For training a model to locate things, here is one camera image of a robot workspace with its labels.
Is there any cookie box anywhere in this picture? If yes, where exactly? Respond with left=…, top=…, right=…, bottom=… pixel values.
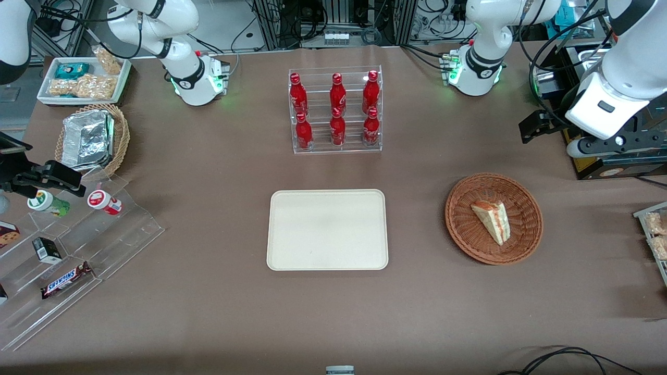
left=0, top=221, right=22, bottom=250

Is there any red cola bottle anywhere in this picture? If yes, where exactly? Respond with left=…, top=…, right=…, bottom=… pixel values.
left=329, top=73, right=348, bottom=112
left=363, top=107, right=381, bottom=147
left=295, top=112, right=314, bottom=152
left=362, top=70, right=380, bottom=112
left=289, top=72, right=310, bottom=117
left=329, top=107, right=347, bottom=147

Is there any black floor cable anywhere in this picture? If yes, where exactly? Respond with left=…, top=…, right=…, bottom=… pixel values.
left=497, top=346, right=645, bottom=375

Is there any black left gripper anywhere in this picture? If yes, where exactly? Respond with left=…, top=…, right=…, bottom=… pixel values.
left=518, top=110, right=667, bottom=156

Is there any green small bottle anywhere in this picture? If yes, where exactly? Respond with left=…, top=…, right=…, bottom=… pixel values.
left=27, top=190, right=71, bottom=218

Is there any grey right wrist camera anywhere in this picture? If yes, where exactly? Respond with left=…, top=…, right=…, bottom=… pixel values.
left=0, top=132, right=33, bottom=157

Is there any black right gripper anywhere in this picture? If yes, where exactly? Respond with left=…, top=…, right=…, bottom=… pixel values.
left=0, top=155, right=87, bottom=198

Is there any silver metal box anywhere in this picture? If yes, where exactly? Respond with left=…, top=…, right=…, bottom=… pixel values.
left=531, top=62, right=571, bottom=101

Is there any clear acrylic bottle rack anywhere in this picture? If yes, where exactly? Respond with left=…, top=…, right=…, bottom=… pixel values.
left=288, top=65, right=384, bottom=155

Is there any small black box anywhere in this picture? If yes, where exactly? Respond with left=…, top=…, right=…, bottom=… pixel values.
left=32, top=236, right=64, bottom=265

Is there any round brown wicker basket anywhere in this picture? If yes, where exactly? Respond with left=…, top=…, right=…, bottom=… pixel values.
left=444, top=172, right=544, bottom=266

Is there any white plastic tray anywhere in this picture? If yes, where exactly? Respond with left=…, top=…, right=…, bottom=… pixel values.
left=36, top=56, right=132, bottom=107
left=633, top=202, right=667, bottom=288

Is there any Snickers chocolate bar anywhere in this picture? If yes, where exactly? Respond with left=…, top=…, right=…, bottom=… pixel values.
left=40, top=261, right=94, bottom=300

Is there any teal snack packet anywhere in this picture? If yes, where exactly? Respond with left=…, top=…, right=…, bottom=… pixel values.
left=54, top=62, right=91, bottom=80

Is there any red small bottle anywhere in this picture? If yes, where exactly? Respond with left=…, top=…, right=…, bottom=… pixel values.
left=87, top=189, right=124, bottom=216

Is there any oval light wicker basket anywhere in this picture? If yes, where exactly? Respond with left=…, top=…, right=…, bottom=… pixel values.
left=54, top=103, right=131, bottom=178

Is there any beige plastic tray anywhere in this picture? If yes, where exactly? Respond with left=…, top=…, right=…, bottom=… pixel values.
left=266, top=189, right=390, bottom=271

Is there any black food warmer case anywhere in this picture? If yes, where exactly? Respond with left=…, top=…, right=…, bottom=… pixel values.
left=536, top=44, right=667, bottom=181

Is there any triangular sandwich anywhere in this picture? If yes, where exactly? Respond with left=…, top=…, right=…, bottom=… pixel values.
left=470, top=200, right=511, bottom=246

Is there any steel food pan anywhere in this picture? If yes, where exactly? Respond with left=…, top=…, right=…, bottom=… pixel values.
left=575, top=47, right=610, bottom=73

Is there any clear acrylic stepped stand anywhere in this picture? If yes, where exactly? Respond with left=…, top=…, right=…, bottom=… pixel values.
left=0, top=172, right=166, bottom=353

